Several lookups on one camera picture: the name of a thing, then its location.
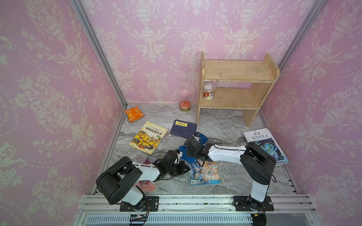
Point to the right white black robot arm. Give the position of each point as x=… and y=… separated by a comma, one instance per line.
x=257, y=162

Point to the dark blue book yellow label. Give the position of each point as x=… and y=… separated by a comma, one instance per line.
x=183, y=128

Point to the Hamlet purple red book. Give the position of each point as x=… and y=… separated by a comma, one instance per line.
x=145, y=185

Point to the colourful sunflower magazine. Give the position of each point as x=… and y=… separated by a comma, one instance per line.
x=206, y=175

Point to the left aluminium corner post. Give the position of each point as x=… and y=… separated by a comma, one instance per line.
x=91, y=34

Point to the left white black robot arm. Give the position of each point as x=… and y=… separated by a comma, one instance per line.
x=119, y=183

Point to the aluminium front rail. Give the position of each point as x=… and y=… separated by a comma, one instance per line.
x=199, y=210

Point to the white science magazine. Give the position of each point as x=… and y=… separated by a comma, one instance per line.
x=266, y=141

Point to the right aluminium corner post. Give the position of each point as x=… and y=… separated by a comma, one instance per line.
x=287, y=38

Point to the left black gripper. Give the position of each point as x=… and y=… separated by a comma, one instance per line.
x=182, y=171

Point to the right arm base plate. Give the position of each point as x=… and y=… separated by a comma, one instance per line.
x=247, y=203

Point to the yellow history picture book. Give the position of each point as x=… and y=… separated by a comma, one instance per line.
x=148, y=138

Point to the orange snack bag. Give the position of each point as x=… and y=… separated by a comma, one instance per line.
x=134, y=114

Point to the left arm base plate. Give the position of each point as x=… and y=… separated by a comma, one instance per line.
x=147, y=203

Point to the aluminium corner post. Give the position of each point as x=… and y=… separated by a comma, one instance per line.
x=287, y=38
x=91, y=34

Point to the white red cup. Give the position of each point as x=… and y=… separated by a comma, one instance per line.
x=209, y=91

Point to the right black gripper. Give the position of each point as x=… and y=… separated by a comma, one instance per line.
x=188, y=151

